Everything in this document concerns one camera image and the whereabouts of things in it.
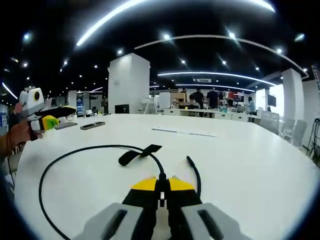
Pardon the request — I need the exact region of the black Velcro strap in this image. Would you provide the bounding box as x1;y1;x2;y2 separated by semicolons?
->
118;144;163;167

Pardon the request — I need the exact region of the white office chair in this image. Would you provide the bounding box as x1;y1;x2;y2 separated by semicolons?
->
259;111;281;135
289;119;309;149
141;97;159;115

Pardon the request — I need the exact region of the dark phone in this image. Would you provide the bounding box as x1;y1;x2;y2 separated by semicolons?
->
79;121;106;131

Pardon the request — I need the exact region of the black metal stand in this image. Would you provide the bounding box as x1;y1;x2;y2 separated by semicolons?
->
307;117;320;161

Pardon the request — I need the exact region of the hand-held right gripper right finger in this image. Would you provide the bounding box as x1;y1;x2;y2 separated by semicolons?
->
167;174;248;240

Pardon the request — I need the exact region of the long curved ceiling light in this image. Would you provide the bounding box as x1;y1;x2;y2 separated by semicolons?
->
76;0;276;47

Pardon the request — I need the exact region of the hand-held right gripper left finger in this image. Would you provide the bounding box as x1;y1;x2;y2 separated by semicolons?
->
72;176;160;240

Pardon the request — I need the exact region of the person's left hand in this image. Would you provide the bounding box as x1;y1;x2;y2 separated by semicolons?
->
9;102;45;148

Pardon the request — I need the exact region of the black charging cable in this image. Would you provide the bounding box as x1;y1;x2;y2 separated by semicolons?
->
38;144;202;240

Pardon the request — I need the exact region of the dark flat device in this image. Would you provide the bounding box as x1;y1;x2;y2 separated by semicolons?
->
54;121;79;131

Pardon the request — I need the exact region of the black monitor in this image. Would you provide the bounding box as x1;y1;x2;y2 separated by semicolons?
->
114;104;130;115

